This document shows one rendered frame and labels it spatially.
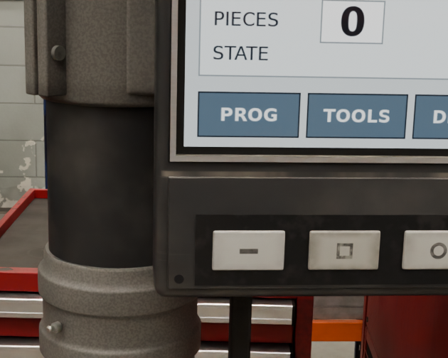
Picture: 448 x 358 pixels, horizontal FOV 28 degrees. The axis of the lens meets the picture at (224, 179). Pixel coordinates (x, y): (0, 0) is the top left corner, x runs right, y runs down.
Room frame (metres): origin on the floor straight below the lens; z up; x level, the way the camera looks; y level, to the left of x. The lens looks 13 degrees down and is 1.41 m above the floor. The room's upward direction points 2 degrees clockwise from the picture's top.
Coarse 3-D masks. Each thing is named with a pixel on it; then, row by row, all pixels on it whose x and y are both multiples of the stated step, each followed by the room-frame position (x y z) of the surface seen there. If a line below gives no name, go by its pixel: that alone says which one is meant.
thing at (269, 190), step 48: (192, 192) 0.44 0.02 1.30; (240, 192) 0.44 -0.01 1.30; (288, 192) 0.44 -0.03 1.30; (336, 192) 0.44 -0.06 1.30; (384, 192) 0.45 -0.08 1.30; (432, 192) 0.45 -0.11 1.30; (192, 240) 0.44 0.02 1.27; (240, 240) 0.44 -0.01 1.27; (288, 240) 0.44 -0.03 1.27; (336, 240) 0.44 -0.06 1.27; (384, 240) 0.45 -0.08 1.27; (432, 240) 0.45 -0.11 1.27; (192, 288) 0.44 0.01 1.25; (240, 288) 0.44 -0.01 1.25; (288, 288) 0.44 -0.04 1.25; (336, 288) 0.45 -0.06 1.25; (384, 288) 0.45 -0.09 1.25; (432, 288) 0.45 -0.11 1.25
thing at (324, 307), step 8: (320, 296) 2.65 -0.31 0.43; (328, 296) 2.65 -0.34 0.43; (336, 296) 2.65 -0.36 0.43; (344, 296) 2.65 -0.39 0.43; (352, 296) 2.65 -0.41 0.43; (360, 296) 2.65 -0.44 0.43; (320, 304) 2.65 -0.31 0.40; (328, 304) 2.65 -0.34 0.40; (336, 304) 2.65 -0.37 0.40; (344, 304) 2.65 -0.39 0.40; (352, 304) 2.65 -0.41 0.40; (360, 304) 2.65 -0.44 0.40; (320, 312) 2.65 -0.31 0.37; (328, 312) 2.65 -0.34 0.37; (336, 312) 2.65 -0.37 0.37; (344, 312) 2.65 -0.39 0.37; (352, 312) 2.65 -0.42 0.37; (360, 312) 2.65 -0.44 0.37
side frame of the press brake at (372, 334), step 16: (368, 304) 1.60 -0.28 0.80; (384, 304) 1.45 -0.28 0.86; (400, 304) 1.31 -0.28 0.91; (416, 304) 1.21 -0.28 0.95; (432, 304) 1.11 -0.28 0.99; (368, 320) 1.59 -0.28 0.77; (384, 320) 1.44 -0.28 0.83; (400, 320) 1.30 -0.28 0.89; (416, 320) 1.20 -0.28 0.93; (432, 320) 1.11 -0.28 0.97; (368, 336) 1.58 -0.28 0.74; (384, 336) 1.43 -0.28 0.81; (400, 336) 1.29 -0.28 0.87; (416, 336) 1.19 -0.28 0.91; (432, 336) 1.10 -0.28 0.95; (368, 352) 1.59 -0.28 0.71; (384, 352) 1.42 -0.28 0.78; (400, 352) 1.28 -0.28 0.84; (416, 352) 1.18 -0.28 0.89; (432, 352) 1.09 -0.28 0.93
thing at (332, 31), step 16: (336, 0) 0.45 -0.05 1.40; (352, 0) 0.45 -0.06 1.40; (336, 16) 0.45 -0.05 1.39; (352, 16) 0.45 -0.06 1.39; (368, 16) 0.45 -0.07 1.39; (384, 16) 0.45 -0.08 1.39; (320, 32) 0.45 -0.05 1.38; (336, 32) 0.45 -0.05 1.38; (352, 32) 0.45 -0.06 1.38; (368, 32) 0.45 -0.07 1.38
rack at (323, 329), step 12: (312, 324) 2.62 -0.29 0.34; (324, 324) 2.62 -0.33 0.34; (336, 324) 2.62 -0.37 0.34; (348, 324) 2.63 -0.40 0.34; (360, 324) 2.63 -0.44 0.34; (312, 336) 2.62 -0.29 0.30; (324, 336) 2.62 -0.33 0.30; (336, 336) 2.62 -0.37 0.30; (348, 336) 2.63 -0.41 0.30; (360, 336) 2.63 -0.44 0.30; (360, 348) 3.12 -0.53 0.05
